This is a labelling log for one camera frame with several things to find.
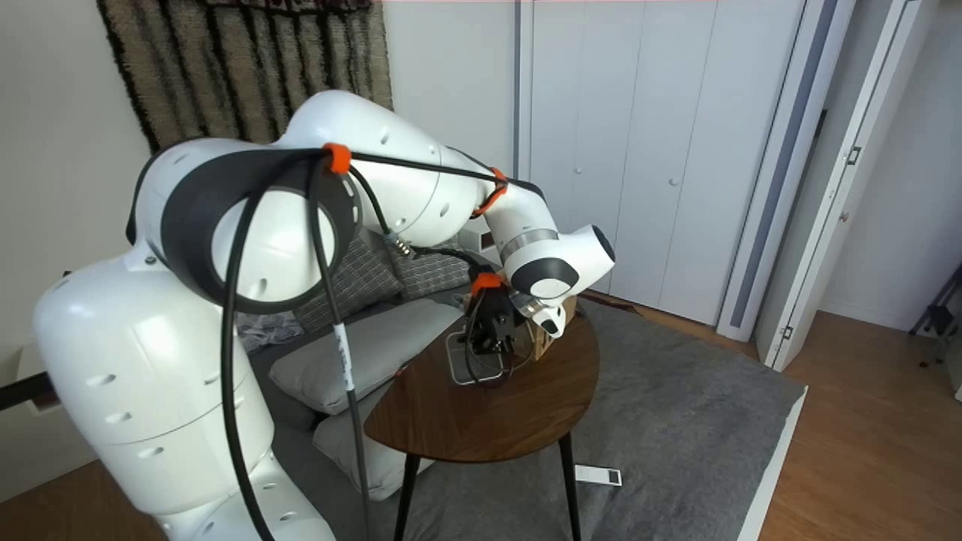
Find dark wood side table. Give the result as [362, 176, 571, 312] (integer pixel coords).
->
[362, 308, 604, 541]

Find thick black looping cable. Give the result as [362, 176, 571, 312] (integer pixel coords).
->
[218, 148, 367, 541]

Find black cable with white wrap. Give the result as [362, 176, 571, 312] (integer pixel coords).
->
[301, 163, 376, 541]

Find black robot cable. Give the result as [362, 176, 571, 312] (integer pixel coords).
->
[344, 148, 550, 204]

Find white trim with grey stripe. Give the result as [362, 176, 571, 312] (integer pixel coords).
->
[713, 0, 859, 349]

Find grey long pillow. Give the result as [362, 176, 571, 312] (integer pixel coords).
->
[266, 294, 469, 421]

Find orange cable clip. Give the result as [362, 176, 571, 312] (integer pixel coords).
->
[469, 268, 507, 299]
[469, 166, 514, 222]
[323, 141, 358, 181]

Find brown patterned curtain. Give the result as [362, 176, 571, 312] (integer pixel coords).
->
[93, 0, 397, 156]

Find black mounting bar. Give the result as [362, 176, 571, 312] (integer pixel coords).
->
[0, 369, 64, 416]

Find white wardrobe with doors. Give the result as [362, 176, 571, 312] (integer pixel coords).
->
[514, 0, 813, 330]

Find grey plaid pillow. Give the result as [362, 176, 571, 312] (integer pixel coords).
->
[299, 222, 476, 340]
[233, 308, 307, 356]

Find white room door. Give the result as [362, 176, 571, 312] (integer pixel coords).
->
[756, 0, 948, 376]

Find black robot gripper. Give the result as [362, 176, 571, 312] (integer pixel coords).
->
[463, 287, 525, 361]

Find white remote control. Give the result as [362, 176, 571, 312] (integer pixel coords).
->
[571, 462, 628, 493]

